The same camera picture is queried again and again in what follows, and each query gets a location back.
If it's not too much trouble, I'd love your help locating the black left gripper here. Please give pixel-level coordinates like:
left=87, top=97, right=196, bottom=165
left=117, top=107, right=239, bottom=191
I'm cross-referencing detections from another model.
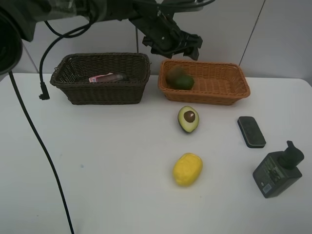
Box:
left=142, top=14, right=203, bottom=60

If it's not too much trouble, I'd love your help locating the brown kiwi fruit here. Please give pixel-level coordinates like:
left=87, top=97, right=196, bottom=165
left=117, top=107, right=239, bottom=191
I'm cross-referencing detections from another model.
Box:
left=166, top=65, right=185, bottom=85

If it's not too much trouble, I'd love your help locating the dark green whole avocado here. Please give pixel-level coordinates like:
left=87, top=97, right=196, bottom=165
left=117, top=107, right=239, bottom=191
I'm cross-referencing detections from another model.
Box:
left=172, top=74, right=195, bottom=90

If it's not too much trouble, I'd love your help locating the halved avocado with pit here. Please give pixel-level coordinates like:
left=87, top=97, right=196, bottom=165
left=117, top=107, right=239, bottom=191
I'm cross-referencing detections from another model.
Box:
left=177, top=106, right=199, bottom=133

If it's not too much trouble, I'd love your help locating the grey translucent plastic cup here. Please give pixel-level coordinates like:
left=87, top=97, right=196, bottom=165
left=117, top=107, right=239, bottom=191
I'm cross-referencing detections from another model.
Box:
left=109, top=73, right=128, bottom=82

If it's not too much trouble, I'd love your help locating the dark green pump bottle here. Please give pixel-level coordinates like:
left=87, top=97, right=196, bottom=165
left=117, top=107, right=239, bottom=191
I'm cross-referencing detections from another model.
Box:
left=253, top=141, right=304, bottom=198

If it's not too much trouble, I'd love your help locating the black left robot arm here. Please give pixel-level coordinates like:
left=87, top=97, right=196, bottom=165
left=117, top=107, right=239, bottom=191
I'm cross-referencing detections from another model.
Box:
left=0, top=0, right=205, bottom=74

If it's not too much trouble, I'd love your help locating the orange wicker basket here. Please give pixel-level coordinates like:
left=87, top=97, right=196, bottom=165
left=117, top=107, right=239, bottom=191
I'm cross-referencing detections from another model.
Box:
left=158, top=59, right=251, bottom=105

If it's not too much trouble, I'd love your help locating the yellow lemon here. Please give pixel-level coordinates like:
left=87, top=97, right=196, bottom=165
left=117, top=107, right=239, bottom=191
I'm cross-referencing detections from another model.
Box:
left=172, top=153, right=203, bottom=187

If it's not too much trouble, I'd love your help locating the dark brown wicker basket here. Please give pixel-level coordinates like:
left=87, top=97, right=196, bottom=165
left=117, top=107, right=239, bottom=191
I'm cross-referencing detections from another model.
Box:
left=50, top=53, right=150, bottom=105

